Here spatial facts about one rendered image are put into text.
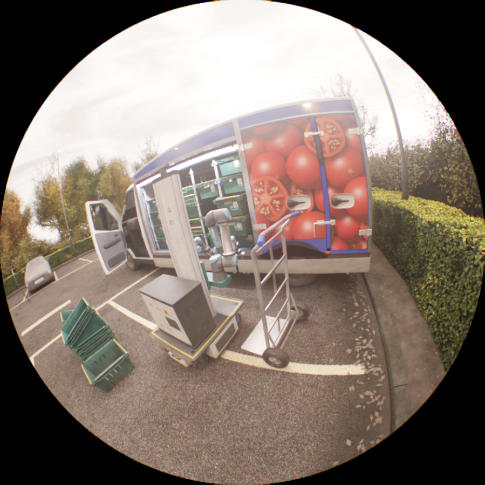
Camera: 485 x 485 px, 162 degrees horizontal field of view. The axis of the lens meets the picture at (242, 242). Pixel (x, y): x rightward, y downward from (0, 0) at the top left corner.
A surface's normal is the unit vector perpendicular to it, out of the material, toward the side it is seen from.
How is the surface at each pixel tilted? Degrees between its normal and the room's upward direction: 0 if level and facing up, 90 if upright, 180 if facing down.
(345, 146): 90
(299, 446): 0
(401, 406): 0
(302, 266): 90
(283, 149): 90
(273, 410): 0
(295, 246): 90
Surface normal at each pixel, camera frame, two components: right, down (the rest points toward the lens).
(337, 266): -0.39, 0.34
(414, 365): -0.30, -0.92
